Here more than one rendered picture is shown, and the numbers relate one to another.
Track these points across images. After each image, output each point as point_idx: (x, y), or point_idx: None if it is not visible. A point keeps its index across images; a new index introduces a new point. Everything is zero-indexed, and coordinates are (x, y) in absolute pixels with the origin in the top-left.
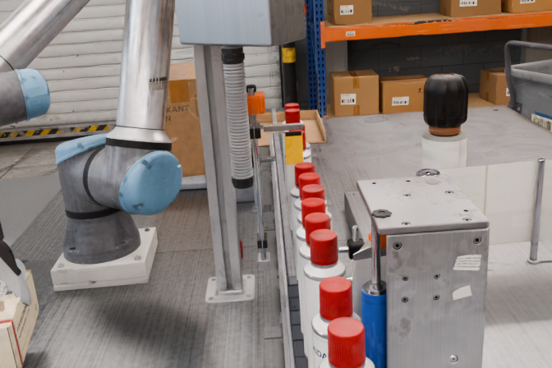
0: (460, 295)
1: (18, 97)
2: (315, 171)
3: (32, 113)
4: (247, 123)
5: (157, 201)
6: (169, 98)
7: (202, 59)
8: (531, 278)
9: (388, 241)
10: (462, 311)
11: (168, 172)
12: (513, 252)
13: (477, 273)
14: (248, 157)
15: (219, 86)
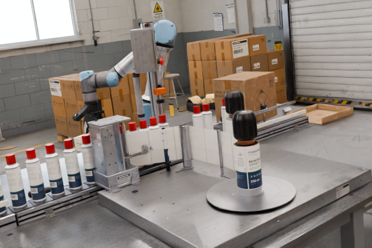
0: (99, 145)
1: (104, 80)
2: (280, 135)
3: (110, 85)
4: (138, 96)
5: (146, 120)
6: (224, 87)
7: (148, 74)
8: (208, 178)
9: (88, 126)
10: (100, 150)
11: (151, 111)
12: (227, 172)
13: (100, 140)
14: (139, 107)
15: (151, 84)
